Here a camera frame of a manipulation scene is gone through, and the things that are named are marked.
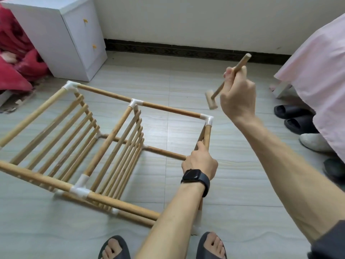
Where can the person's foot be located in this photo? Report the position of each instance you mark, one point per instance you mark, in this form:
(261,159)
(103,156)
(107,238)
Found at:
(113,250)
(214,246)

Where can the white slipper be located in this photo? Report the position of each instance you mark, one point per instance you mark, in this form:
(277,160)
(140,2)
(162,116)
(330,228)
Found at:
(315,142)

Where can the pink bed sheet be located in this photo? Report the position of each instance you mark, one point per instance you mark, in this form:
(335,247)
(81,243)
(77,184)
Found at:
(320,70)

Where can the bamboo rack with white joints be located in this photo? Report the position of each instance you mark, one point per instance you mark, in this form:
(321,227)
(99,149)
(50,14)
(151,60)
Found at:
(40,177)

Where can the person's right forearm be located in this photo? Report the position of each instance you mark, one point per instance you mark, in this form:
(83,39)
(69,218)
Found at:
(285,169)

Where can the small wooden mallet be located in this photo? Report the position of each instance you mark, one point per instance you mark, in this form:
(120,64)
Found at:
(211,101)

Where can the grey slipper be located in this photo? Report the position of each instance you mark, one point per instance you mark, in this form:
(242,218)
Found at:
(124,244)
(200,248)

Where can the person's right thumb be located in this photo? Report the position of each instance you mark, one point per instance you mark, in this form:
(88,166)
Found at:
(243,73)

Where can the person's left thumb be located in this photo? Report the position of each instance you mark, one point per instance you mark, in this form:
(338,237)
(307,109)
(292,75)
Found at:
(202,148)

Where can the dark patterned baseboard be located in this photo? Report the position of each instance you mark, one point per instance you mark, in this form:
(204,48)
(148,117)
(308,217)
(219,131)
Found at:
(188,50)

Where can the white bed leg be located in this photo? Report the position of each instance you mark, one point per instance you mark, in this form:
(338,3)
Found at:
(281,89)

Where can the person's right foot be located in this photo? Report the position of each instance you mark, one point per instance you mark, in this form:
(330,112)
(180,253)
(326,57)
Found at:
(214,246)

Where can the white drawer cabinet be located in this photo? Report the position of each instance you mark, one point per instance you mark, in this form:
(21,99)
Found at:
(51,37)

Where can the person's right hand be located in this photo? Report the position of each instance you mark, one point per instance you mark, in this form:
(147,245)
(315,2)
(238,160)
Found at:
(238,97)

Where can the dark grey sleeve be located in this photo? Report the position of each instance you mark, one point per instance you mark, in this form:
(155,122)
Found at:
(328,242)

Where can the person's left forearm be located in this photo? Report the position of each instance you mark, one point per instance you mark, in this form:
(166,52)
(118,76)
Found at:
(172,221)

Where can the person's left foot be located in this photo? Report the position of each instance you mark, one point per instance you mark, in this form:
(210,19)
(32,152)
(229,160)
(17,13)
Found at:
(113,250)

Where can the dark green slipper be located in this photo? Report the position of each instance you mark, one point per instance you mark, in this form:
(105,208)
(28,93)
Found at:
(335,168)

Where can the person's left hand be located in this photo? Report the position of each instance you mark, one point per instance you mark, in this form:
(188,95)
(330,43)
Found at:
(198,163)

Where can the red fleece blanket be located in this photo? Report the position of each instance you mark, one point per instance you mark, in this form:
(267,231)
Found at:
(16,70)

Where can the black smartwatch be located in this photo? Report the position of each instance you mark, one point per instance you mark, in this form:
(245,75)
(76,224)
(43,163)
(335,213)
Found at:
(195,177)

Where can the black slipper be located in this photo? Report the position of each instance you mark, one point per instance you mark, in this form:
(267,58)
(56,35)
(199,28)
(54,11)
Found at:
(300,125)
(291,111)

